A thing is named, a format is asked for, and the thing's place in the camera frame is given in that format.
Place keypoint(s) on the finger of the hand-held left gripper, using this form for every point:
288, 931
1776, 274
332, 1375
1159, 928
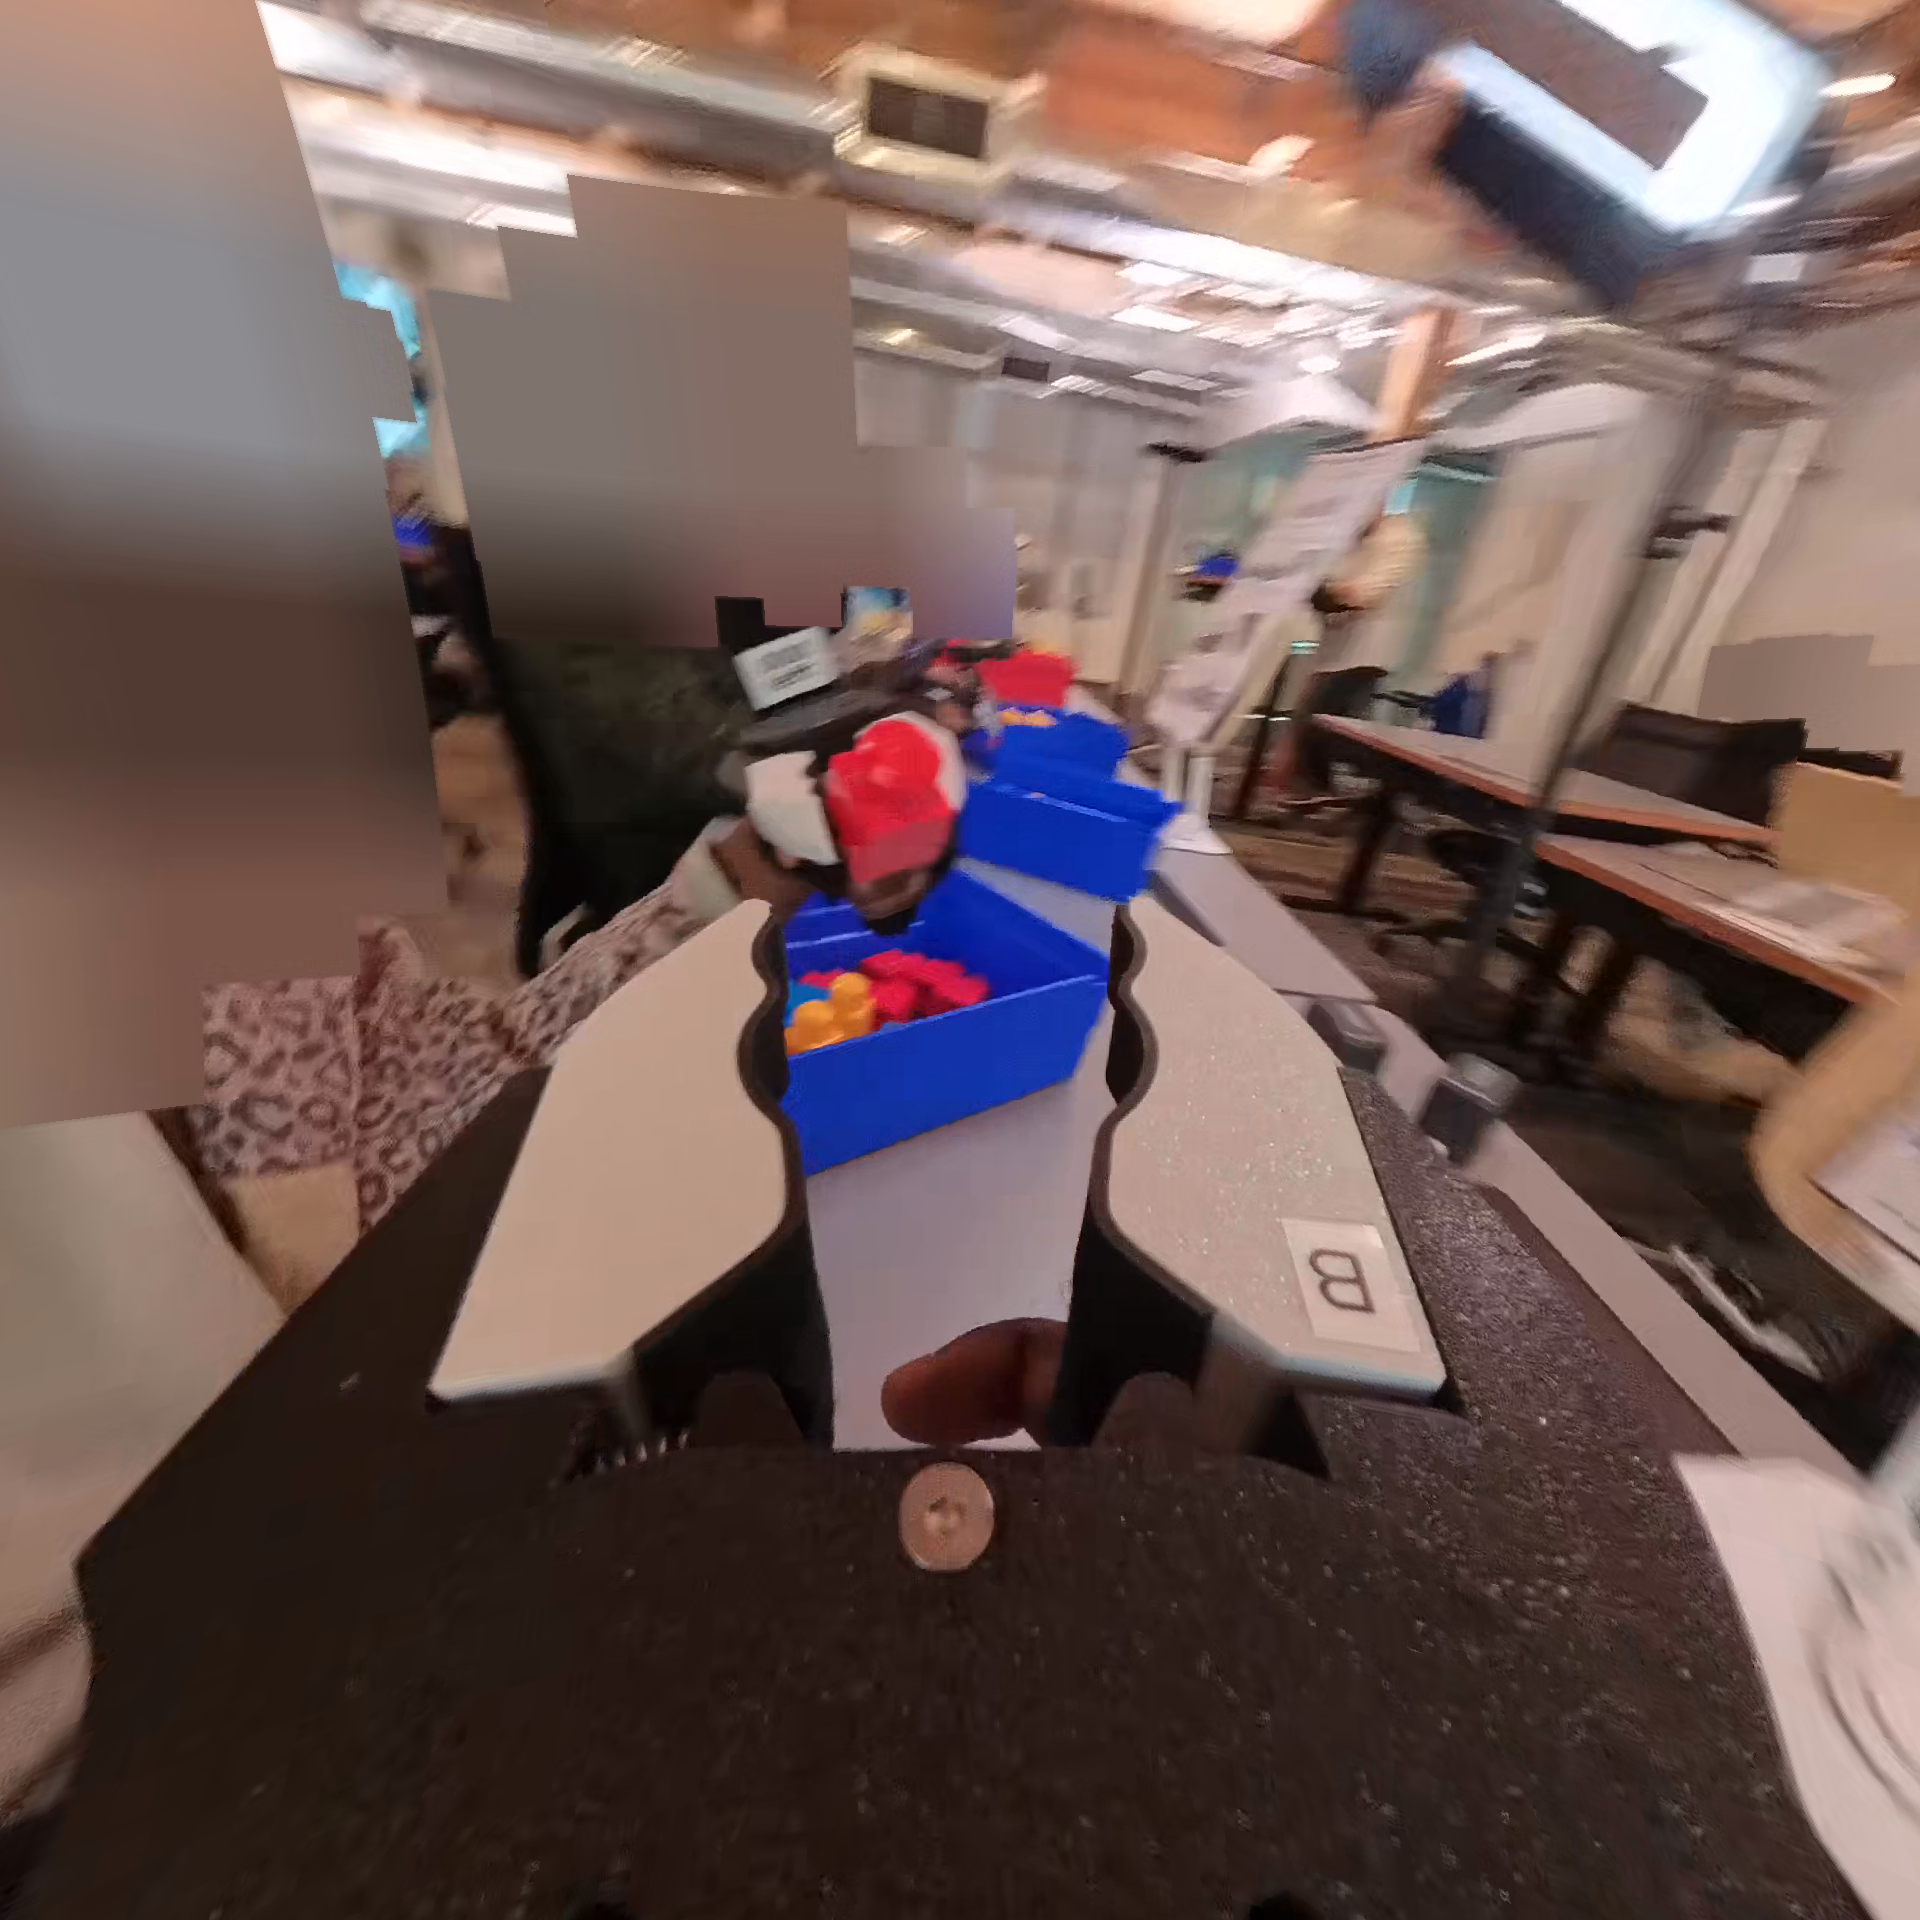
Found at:
954, 744
787, 804

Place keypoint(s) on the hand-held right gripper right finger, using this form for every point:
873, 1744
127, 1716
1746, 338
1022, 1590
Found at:
1244, 1156

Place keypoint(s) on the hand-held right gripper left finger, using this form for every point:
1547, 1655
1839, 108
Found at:
628, 1184

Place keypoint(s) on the single red mega block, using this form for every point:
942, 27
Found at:
891, 811

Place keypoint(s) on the pile of red mega blocks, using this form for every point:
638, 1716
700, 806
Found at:
914, 984

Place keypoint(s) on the person's left forearm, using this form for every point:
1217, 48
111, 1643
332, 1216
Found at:
451, 1037

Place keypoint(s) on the orange mega block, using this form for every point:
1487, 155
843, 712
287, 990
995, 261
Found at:
832, 1020

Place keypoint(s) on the person's left hand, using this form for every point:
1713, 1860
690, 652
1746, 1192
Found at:
750, 869

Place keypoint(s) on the person's right hand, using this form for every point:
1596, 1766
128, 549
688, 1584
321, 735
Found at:
975, 1389

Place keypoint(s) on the red storage bin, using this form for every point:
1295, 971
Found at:
1027, 678

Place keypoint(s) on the instruction poster on stand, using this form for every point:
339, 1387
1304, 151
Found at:
1276, 570

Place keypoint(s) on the wood-edged desk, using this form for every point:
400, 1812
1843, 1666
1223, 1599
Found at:
1500, 774
1694, 885

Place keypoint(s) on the black light stand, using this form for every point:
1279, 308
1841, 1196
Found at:
1598, 676

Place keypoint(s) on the ceiling air vent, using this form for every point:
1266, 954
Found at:
930, 112

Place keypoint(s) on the instruction poster on wooden board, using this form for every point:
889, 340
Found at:
1874, 1184

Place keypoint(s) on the light wooden chair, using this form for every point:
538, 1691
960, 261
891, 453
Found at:
1843, 820

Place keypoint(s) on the studio light panel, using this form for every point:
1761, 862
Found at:
1576, 165

